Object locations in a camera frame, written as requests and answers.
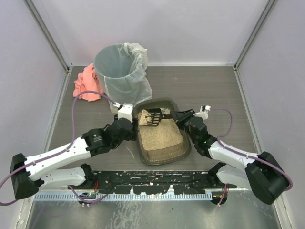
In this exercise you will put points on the bin with translucent bag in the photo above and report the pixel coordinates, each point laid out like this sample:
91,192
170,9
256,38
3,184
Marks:
121,70

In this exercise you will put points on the grey slotted cable duct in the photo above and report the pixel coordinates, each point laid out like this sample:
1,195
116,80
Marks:
170,196

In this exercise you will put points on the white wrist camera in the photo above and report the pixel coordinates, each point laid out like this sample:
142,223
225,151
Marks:
124,111
203,112

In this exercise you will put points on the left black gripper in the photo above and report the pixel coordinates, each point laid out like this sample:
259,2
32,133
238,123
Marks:
133,133

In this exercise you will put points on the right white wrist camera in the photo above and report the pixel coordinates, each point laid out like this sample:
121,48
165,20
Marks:
203,112

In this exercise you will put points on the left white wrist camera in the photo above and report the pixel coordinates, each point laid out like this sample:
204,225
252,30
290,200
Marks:
124,111

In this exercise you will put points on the black slotted litter scoop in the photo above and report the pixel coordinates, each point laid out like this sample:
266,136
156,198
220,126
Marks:
154,117

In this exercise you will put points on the pink cloth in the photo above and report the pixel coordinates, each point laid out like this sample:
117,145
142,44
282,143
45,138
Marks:
87,80

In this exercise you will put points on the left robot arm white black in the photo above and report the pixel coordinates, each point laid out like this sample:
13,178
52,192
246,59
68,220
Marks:
31,174

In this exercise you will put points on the black taped base rail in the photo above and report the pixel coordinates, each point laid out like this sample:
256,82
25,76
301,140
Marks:
151,182

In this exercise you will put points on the beige cat litter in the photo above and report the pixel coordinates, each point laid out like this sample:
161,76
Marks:
165,135

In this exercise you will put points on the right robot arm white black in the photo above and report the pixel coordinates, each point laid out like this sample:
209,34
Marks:
260,173

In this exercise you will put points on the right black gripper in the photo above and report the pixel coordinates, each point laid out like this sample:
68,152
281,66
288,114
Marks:
182,118

